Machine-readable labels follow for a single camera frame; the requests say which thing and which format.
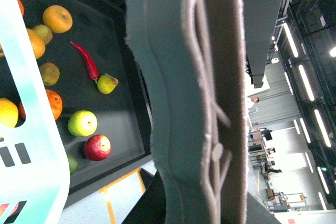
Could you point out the yellow green pear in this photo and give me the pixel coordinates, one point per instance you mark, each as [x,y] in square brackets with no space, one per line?
[106,83]

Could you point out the red chili pepper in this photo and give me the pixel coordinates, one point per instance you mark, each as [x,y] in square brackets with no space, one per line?
[90,65]

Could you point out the black fruit tray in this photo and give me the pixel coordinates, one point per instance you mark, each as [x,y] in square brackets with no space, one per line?
[123,115]

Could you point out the red apple with yellow spot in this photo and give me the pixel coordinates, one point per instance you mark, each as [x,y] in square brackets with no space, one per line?
[97,148]

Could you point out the teal plastic shopping basket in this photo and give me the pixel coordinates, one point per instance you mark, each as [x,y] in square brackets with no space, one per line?
[40,174]

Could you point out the yellow orange apple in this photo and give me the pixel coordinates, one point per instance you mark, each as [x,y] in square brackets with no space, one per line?
[37,43]

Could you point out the grey basket handle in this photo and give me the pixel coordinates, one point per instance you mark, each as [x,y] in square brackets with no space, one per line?
[192,56]

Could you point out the green apple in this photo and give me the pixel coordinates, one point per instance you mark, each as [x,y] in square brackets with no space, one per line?
[82,123]

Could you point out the yellow lemon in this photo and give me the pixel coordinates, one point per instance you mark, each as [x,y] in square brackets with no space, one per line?
[9,113]

